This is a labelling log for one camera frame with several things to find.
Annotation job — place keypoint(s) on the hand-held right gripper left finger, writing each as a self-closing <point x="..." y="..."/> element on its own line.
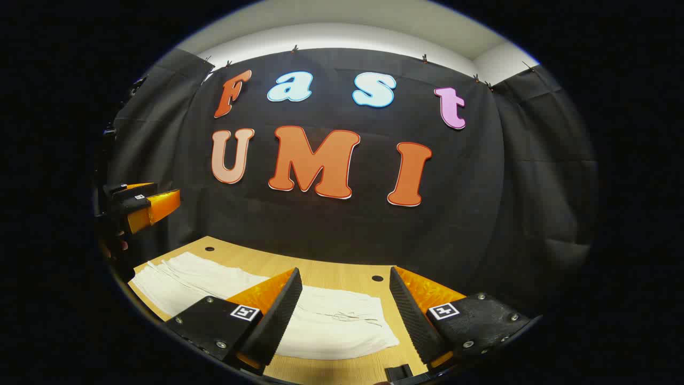
<point x="278" y="315"/>

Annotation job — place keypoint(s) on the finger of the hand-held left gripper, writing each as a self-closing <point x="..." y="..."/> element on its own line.
<point x="155" y="206"/>
<point x="131" y="191"/>

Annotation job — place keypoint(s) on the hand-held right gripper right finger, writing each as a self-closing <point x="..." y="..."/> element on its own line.
<point x="411" y="315"/>

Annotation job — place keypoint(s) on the white jeans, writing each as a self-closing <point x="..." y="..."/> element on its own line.
<point x="331" y="326"/>

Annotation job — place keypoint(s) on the black backdrop cloth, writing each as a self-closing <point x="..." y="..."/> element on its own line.
<point x="347" y="230"/>

